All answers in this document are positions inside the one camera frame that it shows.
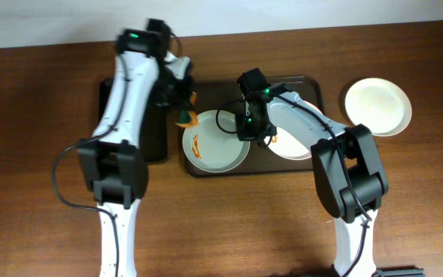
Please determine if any green and orange sponge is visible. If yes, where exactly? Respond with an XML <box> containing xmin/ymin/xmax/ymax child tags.
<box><xmin>176</xmin><ymin>92</ymin><xmax>198</xmax><ymax>128</ymax></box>

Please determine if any pinkish white plate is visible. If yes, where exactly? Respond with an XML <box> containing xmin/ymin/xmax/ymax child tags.
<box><xmin>264</xmin><ymin>99</ymin><xmax>313</xmax><ymax>161</ymax></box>

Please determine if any pale green plate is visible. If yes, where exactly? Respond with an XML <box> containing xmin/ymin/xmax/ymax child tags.
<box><xmin>182</xmin><ymin>110</ymin><xmax>250</xmax><ymax>173</ymax></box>

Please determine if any cream white plate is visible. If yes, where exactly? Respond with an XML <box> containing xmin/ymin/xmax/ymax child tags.
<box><xmin>344</xmin><ymin>78</ymin><xmax>412</xmax><ymax>137</ymax></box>

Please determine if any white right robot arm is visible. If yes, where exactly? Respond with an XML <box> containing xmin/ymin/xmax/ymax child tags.
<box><xmin>236</xmin><ymin>82</ymin><xmax>388</xmax><ymax>276</ymax></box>

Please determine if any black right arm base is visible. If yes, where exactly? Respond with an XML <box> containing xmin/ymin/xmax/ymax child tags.
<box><xmin>335</xmin><ymin>265</ymin><xmax>425</xmax><ymax>277</ymax></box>

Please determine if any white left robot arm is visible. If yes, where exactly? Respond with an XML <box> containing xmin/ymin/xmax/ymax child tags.
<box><xmin>77</xmin><ymin>29</ymin><xmax>196</xmax><ymax>276</ymax></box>

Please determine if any black rectangular water tray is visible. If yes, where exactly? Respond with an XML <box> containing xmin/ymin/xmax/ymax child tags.
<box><xmin>98</xmin><ymin>78</ymin><xmax>168</xmax><ymax>165</ymax></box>

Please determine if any dark brown serving tray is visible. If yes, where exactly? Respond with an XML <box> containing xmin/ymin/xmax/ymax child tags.
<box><xmin>195</xmin><ymin>75</ymin><xmax>324</xmax><ymax>176</ymax></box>

